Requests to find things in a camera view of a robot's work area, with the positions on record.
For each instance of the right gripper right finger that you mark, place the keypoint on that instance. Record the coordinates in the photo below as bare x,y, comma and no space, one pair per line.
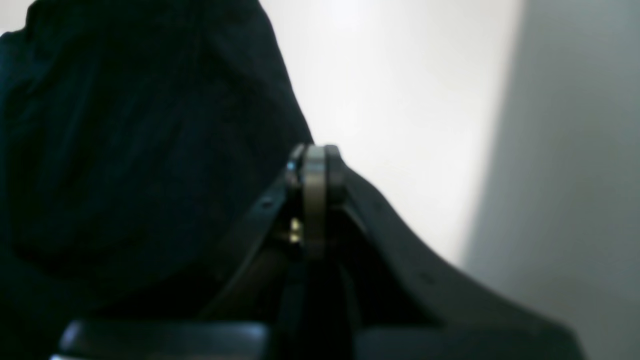
409,303

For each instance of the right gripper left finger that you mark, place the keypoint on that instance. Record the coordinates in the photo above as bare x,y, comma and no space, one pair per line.
261,285

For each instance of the black t-shirt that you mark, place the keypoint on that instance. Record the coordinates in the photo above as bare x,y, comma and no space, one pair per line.
132,133

